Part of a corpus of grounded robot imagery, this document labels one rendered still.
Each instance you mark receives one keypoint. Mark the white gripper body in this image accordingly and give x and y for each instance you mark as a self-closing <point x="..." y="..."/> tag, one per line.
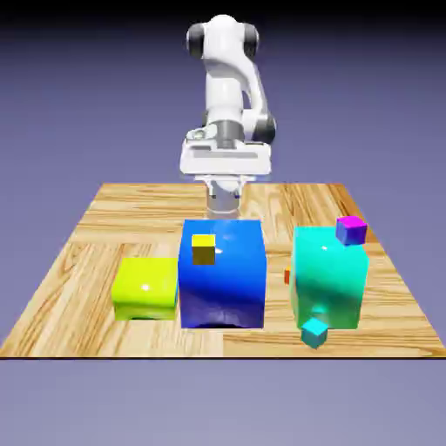
<point x="225" y="163"/>

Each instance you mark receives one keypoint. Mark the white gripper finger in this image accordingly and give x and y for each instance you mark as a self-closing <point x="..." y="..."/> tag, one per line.
<point x="211" y="190"/>
<point x="238" y="190"/>

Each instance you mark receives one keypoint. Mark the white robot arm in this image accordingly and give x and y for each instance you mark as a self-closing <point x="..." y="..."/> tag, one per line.
<point x="223" y="87"/>

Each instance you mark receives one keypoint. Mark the small yellow cube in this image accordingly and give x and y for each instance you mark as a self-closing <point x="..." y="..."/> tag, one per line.
<point x="203" y="249"/>

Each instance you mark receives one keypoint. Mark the small orange cube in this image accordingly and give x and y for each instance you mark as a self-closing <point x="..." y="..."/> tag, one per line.
<point x="287" y="276"/>

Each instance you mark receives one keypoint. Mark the small purple cube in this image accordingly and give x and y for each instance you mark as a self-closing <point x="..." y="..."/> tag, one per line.
<point x="351" y="230"/>

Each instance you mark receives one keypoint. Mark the small cyan cube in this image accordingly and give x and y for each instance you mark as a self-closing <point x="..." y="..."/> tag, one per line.
<point x="314" y="332"/>

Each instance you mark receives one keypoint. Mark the large blue box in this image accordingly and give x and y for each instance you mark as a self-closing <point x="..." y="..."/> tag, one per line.
<point x="223" y="278"/>

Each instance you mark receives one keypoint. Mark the large lime green box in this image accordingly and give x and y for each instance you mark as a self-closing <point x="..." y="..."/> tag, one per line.
<point x="144" y="287"/>

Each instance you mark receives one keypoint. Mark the large turquoise box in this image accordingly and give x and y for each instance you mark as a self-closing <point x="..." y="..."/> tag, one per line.
<point x="327" y="278"/>

